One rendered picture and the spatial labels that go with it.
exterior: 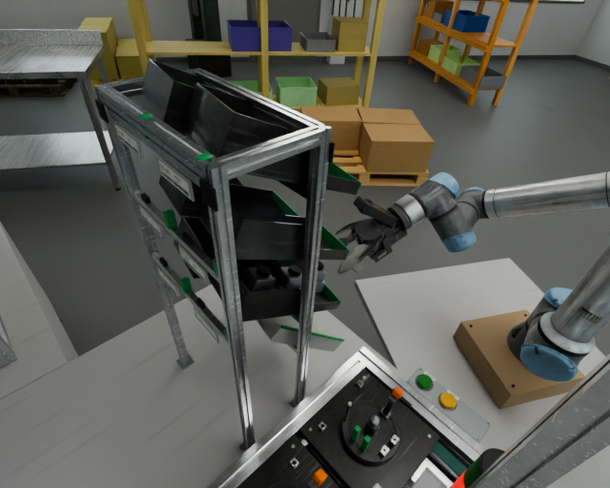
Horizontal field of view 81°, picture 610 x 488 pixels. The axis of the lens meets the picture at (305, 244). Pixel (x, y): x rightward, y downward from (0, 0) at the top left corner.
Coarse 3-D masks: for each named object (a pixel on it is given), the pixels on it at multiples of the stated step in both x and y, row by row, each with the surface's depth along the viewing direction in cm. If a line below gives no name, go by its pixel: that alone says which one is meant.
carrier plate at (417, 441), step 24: (336, 408) 89; (408, 408) 90; (312, 432) 85; (336, 432) 85; (408, 432) 86; (432, 432) 86; (336, 456) 81; (408, 456) 82; (360, 480) 78; (384, 480) 78; (408, 480) 78
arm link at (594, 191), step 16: (592, 176) 77; (608, 176) 75; (464, 192) 99; (480, 192) 94; (496, 192) 91; (512, 192) 88; (528, 192) 85; (544, 192) 82; (560, 192) 80; (576, 192) 78; (592, 192) 76; (608, 192) 74; (480, 208) 93; (496, 208) 90; (512, 208) 88; (528, 208) 86; (544, 208) 84; (560, 208) 82; (576, 208) 80; (592, 208) 79
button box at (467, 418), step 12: (420, 372) 99; (432, 396) 94; (456, 396) 94; (444, 408) 92; (456, 408) 92; (468, 408) 92; (456, 420) 90; (468, 420) 90; (480, 420) 90; (468, 432) 88; (480, 432) 88
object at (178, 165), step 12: (108, 108) 58; (120, 120) 56; (132, 132) 54; (156, 144) 49; (168, 156) 47; (180, 168) 46; (192, 180) 45; (300, 192) 58; (144, 204) 66; (156, 216) 64; (180, 240) 59; (156, 252) 79; (192, 252) 57; (204, 264) 55; (300, 264) 67; (168, 276) 76; (216, 276) 53; (180, 288) 72; (192, 300) 70; (204, 312) 68; (216, 324) 65
